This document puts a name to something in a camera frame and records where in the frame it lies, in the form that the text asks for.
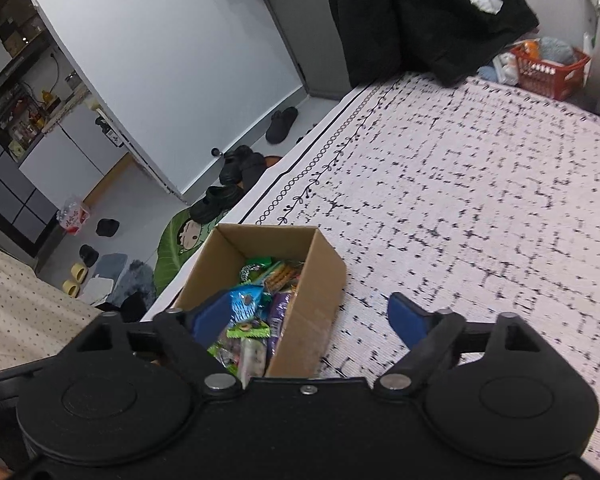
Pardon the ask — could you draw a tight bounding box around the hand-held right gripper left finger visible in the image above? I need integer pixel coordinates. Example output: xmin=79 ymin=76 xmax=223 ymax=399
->
xmin=70 ymin=296 xmax=243 ymax=401

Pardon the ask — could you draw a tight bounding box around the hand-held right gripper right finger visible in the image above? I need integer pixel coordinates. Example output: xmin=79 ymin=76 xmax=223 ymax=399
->
xmin=372 ymin=292 xmax=549 ymax=401

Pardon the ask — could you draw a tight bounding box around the white snack packet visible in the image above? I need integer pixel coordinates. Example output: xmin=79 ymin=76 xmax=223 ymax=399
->
xmin=239 ymin=337 xmax=268 ymax=378

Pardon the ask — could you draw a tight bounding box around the purple snack packet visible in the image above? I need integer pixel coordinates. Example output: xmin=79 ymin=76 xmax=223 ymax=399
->
xmin=267 ymin=290 xmax=296 ymax=356

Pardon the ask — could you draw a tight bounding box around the brown cardboard box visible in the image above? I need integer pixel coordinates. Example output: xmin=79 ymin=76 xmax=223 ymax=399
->
xmin=172 ymin=224 xmax=347 ymax=378

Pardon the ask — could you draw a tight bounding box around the green cartoon rug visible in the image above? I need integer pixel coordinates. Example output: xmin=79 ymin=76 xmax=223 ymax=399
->
xmin=152 ymin=207 xmax=216 ymax=296

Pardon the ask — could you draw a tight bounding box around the beige dotted fabric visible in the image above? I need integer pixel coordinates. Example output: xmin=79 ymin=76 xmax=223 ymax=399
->
xmin=0 ymin=247 xmax=106 ymax=376

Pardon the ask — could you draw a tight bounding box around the blue grey rug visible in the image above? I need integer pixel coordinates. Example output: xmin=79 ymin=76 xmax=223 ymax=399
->
xmin=87 ymin=252 xmax=156 ymax=306

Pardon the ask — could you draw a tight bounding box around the black shoe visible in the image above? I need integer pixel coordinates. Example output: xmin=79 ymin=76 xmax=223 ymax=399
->
xmin=219 ymin=145 xmax=253 ymax=186
xmin=189 ymin=185 xmax=238 ymax=223
xmin=240 ymin=152 xmax=267 ymax=188

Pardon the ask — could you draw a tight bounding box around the black white patterned cloth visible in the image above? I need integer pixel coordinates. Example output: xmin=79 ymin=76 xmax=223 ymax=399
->
xmin=140 ymin=71 xmax=600 ymax=461

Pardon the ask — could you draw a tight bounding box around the red white plastic bag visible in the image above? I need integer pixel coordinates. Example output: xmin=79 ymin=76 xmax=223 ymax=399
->
xmin=56 ymin=197 xmax=92 ymax=236

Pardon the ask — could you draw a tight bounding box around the white cabinet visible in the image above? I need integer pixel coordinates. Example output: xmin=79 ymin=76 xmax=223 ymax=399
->
xmin=17 ymin=105 xmax=133 ymax=206

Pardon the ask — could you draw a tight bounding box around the red plastic basket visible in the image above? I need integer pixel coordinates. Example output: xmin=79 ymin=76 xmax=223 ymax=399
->
xmin=510 ymin=42 xmax=592 ymax=102

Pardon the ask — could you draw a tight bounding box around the black jacket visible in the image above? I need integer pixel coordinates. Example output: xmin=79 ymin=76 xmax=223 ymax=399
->
xmin=325 ymin=0 xmax=540 ymax=88

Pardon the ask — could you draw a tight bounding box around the grey cloth in basket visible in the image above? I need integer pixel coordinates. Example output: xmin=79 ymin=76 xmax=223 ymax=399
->
xmin=537 ymin=36 xmax=576 ymax=63

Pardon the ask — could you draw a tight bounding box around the grey door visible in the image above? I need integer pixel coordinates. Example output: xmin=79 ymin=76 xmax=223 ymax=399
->
xmin=245 ymin=0 xmax=351 ymax=101

